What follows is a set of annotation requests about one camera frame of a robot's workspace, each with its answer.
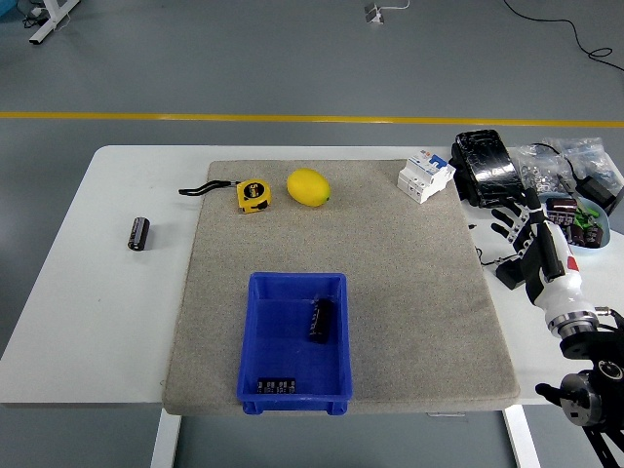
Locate white desk frame leg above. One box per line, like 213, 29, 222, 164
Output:
27, 0, 82, 48

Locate green plastic parts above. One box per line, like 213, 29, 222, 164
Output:
573, 206, 602, 229

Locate blue plastic box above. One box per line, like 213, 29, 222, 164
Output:
236, 271, 354, 417

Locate black floor cable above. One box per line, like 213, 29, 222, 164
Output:
501, 0, 624, 74

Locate yellow tape measure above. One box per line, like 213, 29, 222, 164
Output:
177, 178, 273, 215

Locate plastic bag of metal nuts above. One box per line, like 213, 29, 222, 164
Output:
515, 143, 575, 197

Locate dark brown cylindrical battery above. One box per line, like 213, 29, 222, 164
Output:
255, 376, 298, 397
544, 195, 580, 218
306, 297, 337, 345
581, 224, 605, 250

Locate black cylindrical battery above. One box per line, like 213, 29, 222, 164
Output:
127, 216, 151, 253

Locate small black power adapter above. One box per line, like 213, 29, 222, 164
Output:
494, 257, 528, 292

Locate black wrapped device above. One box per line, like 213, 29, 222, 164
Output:
448, 129, 530, 210

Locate white table leg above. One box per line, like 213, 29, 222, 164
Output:
149, 407, 182, 468
503, 405, 542, 468

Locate white circuit breaker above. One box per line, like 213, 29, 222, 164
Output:
396, 149, 457, 206

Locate light blue bowl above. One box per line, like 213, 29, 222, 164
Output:
539, 193, 613, 254

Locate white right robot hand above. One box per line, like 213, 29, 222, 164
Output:
489, 188, 598, 327

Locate large black power adapter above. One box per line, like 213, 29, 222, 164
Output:
575, 174, 624, 216

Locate thin black adapter cable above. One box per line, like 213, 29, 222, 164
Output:
474, 247, 514, 269

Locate yellow lemon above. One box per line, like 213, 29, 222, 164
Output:
286, 167, 332, 209

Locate grey-brown mat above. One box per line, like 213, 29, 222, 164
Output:
162, 159, 522, 416

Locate plastic bag of blue parts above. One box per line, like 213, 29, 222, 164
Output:
541, 136, 611, 182

